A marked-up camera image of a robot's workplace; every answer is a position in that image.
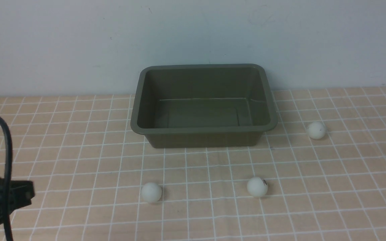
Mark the white ball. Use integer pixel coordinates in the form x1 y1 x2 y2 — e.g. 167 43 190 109
247 176 268 198
306 122 327 139
140 182 163 203

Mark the checkered orange tablecloth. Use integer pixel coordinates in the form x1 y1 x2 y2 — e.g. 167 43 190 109
0 87 386 241

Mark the olive green plastic bin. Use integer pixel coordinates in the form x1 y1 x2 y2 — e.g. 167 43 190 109
130 64 278 149

